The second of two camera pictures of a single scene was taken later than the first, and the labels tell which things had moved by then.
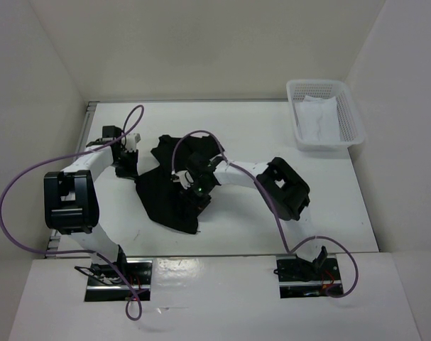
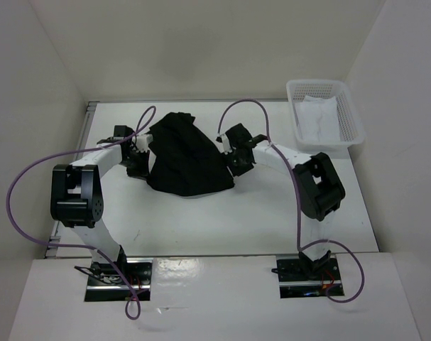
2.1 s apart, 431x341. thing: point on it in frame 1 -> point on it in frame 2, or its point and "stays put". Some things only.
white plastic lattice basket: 351,131 stays put
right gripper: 199,204 -> 238,171
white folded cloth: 317,118 stays put
